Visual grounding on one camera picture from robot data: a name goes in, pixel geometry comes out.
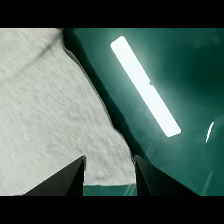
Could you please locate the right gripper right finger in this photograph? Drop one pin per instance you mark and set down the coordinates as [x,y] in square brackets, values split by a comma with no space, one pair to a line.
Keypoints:
[156,181]

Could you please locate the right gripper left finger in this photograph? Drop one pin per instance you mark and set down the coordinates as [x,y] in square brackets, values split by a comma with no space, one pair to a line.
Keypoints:
[68,181]

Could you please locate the grey garment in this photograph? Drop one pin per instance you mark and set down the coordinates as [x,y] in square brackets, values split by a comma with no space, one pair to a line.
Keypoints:
[50,100]

